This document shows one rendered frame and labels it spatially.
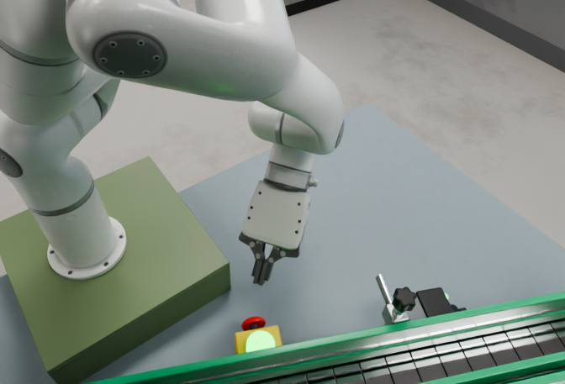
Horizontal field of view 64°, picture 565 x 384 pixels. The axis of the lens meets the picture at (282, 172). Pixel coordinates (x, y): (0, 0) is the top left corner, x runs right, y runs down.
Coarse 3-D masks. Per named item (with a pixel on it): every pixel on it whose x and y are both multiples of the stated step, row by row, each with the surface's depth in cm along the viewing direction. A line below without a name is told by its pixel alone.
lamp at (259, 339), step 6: (252, 336) 67; (258, 336) 67; (264, 336) 67; (270, 336) 67; (246, 342) 67; (252, 342) 66; (258, 342) 66; (264, 342) 66; (270, 342) 67; (246, 348) 66; (252, 348) 66; (258, 348) 66; (264, 348) 66
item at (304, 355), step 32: (416, 320) 58; (448, 320) 59; (480, 320) 61; (512, 320) 65; (544, 320) 67; (256, 352) 54; (288, 352) 55; (320, 352) 57; (352, 352) 60; (384, 352) 62
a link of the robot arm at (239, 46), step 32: (96, 0) 30; (128, 0) 31; (160, 0) 32; (224, 0) 39; (256, 0) 39; (96, 32) 31; (128, 32) 31; (160, 32) 32; (192, 32) 33; (224, 32) 35; (256, 32) 37; (288, 32) 40; (96, 64) 34; (128, 64) 34; (160, 64) 35; (192, 64) 36; (224, 64) 37; (256, 64) 38; (288, 64) 40; (224, 96) 41; (256, 96) 42
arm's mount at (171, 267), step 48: (144, 192) 86; (0, 240) 77; (144, 240) 79; (192, 240) 79; (48, 288) 72; (96, 288) 72; (144, 288) 73; (192, 288) 74; (48, 336) 67; (96, 336) 67; (144, 336) 74
